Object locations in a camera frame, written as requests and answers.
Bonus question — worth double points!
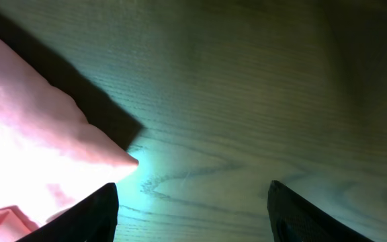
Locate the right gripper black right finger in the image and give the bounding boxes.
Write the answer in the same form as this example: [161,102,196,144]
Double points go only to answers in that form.
[267,180,372,242]

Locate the pink t-shirt with gold print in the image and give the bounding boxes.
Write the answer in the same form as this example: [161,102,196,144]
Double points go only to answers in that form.
[0,40,138,241]

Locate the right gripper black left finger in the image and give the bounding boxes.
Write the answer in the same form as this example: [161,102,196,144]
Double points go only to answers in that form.
[17,183,119,242]

